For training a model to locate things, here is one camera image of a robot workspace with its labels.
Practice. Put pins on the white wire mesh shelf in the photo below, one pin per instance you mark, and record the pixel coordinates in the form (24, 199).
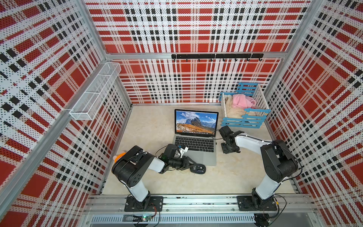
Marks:
(96, 92)

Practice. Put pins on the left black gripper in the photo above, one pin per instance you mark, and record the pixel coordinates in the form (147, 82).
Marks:
(185, 159)

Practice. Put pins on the beige cloth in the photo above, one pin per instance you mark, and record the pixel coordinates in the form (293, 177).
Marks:
(233, 112)

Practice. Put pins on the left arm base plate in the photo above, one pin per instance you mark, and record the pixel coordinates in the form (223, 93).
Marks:
(151, 203)

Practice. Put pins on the black hook rail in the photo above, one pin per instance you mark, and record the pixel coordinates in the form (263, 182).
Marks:
(216, 56)

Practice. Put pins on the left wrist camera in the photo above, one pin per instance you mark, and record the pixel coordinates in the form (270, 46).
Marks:
(182, 149)

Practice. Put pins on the silver laptop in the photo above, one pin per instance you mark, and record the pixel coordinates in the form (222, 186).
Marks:
(197, 130)

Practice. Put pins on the cartoon face plush toy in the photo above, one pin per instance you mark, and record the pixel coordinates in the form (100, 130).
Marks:
(117, 157)

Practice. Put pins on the black wireless mouse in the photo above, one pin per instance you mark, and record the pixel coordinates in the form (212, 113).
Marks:
(202, 170)

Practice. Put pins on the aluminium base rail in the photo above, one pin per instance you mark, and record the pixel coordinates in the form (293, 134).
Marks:
(198, 210)

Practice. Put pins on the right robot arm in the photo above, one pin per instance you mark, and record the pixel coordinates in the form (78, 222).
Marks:
(279, 163)

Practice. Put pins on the blue white storage crate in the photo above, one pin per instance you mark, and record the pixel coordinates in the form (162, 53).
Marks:
(256, 116)

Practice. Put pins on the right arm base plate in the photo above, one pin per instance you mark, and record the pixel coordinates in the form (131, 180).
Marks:
(250, 203)

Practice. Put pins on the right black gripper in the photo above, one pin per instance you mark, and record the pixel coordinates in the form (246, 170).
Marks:
(224, 150)

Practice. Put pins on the green circuit board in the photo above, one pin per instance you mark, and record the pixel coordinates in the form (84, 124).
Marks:
(142, 218)

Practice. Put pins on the pink cloth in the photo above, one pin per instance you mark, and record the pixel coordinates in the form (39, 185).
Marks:
(243, 101)

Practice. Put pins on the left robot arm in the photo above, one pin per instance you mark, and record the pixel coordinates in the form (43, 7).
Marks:
(130, 167)

